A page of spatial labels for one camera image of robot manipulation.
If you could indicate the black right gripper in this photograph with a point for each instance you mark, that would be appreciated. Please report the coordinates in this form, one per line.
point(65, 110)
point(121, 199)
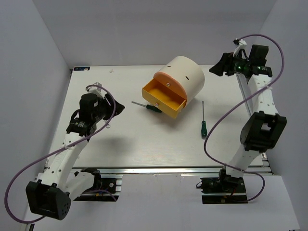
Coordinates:
point(224, 65)

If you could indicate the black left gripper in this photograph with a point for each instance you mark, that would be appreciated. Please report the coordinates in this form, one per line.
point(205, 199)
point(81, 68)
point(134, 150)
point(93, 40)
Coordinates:
point(104, 101)

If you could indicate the large green screwdriver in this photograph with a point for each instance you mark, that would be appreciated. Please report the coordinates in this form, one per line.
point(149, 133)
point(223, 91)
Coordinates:
point(203, 123)
point(147, 106)

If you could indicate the cream round drawer cabinet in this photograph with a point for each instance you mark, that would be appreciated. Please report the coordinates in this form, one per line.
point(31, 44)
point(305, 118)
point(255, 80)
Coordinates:
point(188, 73)

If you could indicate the yellow drawer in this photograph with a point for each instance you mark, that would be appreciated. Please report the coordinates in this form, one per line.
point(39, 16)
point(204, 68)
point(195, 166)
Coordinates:
point(163, 98)

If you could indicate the orange top drawer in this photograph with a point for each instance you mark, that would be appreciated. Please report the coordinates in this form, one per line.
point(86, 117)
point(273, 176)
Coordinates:
point(171, 83)

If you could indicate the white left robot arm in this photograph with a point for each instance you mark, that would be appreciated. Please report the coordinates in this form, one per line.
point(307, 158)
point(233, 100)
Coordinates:
point(52, 194)

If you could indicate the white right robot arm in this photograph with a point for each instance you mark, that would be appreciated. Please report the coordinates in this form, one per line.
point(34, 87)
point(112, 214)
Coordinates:
point(265, 126)

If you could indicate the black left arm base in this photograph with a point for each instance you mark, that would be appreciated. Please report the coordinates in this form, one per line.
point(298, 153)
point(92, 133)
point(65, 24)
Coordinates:
point(108, 187)

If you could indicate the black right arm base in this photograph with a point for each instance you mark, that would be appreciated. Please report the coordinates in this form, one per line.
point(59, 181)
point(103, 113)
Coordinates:
point(216, 192)

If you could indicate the blue label sticker left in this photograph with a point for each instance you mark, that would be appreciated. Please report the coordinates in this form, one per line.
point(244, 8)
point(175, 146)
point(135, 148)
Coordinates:
point(81, 68)

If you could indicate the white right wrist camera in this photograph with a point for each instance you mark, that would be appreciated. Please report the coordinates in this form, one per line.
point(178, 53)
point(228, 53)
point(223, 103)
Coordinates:
point(240, 44)

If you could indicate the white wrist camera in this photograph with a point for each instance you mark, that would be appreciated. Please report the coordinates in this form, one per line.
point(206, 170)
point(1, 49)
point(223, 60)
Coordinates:
point(240, 44)
point(96, 89)

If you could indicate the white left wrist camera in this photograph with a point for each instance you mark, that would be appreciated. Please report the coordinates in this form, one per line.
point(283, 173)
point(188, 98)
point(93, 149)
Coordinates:
point(96, 89)

